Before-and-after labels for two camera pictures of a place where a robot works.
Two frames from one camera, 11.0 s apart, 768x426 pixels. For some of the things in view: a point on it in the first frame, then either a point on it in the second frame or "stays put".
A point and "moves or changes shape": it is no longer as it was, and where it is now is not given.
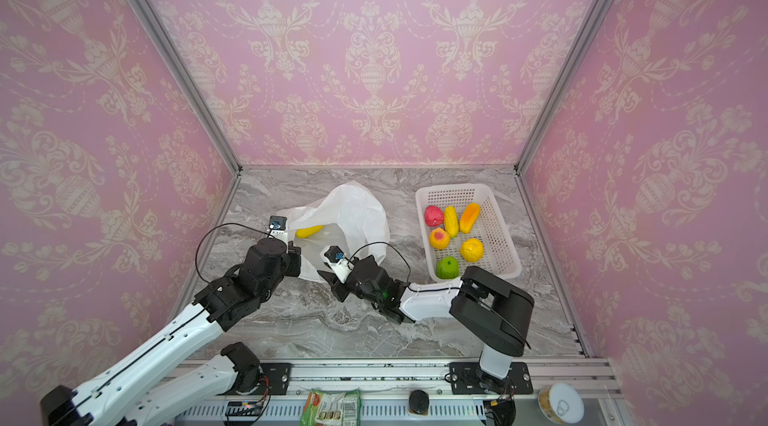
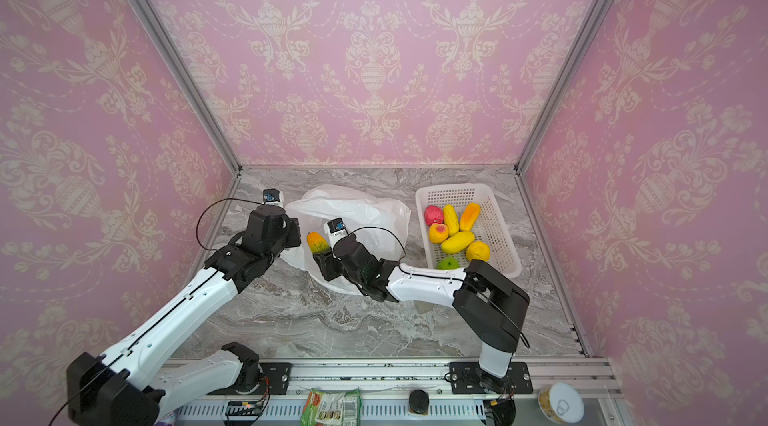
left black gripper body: [292, 263] → [292, 234]
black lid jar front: [418, 402] stays put
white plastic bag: [353, 219] moves or changes shape
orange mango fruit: [469, 217] stays put
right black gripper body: [339, 282] → [327, 264]
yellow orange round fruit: [472, 249] moves or changes shape
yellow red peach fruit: [439, 238] stays put
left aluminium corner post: [173, 52] stays put
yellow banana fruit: [307, 232] → [457, 242]
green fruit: [447, 268] stays put
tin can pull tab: [561, 403] stays put
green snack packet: [332, 408] stays put
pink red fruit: [433, 216] stays put
